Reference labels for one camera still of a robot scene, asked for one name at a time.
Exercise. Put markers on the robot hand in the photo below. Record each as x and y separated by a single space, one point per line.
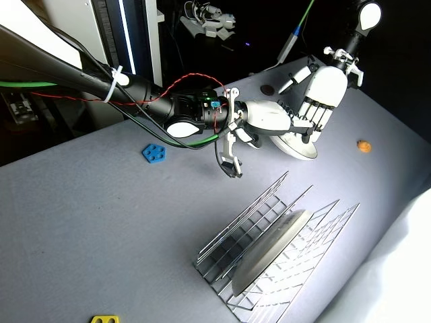
328 85
266 116

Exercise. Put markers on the white bowl with dark rim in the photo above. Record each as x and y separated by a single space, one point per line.
303 151

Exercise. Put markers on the white plate with printed base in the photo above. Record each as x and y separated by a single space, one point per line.
269 255

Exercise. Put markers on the dark brown round disc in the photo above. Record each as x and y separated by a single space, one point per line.
268 89

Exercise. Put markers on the small orange toy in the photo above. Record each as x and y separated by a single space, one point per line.
364 147

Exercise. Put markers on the white spare robot parts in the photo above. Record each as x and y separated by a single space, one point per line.
210 25

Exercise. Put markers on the blue pentagon block with holes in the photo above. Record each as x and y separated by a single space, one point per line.
155 153

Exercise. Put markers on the grey table cloth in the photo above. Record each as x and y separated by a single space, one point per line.
101 235

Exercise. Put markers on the white cabinet with light strip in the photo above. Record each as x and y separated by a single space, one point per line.
84 20

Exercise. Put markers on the flat yellow block with holes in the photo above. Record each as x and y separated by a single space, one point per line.
95 320

